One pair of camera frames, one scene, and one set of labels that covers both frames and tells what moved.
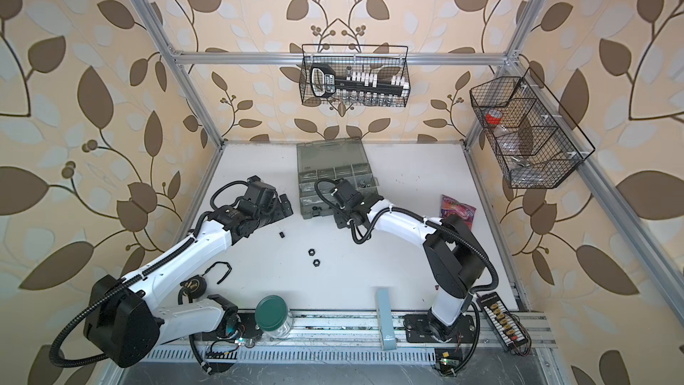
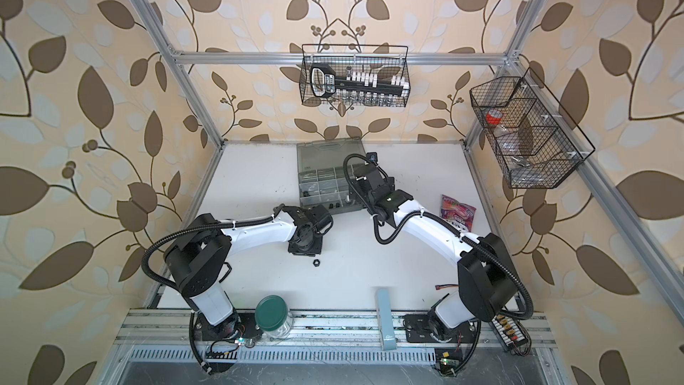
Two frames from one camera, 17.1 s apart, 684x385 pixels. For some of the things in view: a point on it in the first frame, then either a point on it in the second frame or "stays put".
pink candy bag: x=449 y=207 stays put
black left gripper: x=279 y=213 -> x=317 y=251
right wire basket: x=536 y=142 stays put
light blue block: x=388 y=336 stays put
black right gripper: x=339 y=220 -> x=355 y=191
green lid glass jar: x=272 y=317 stays put
